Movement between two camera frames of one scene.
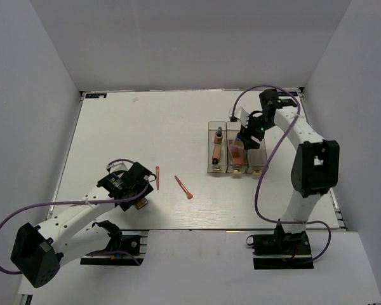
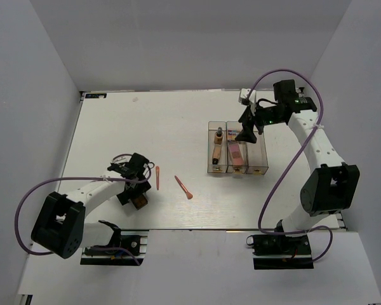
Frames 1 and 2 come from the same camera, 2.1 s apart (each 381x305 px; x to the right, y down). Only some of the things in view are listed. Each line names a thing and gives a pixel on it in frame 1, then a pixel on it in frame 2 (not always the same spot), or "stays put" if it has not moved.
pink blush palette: (237, 154) stays put
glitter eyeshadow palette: (239, 142) -> (232, 134)
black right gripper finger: (251, 144) -> (247, 133)
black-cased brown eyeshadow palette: (141, 203) stays put
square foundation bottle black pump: (217, 150) stays put
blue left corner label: (96, 95) stays put
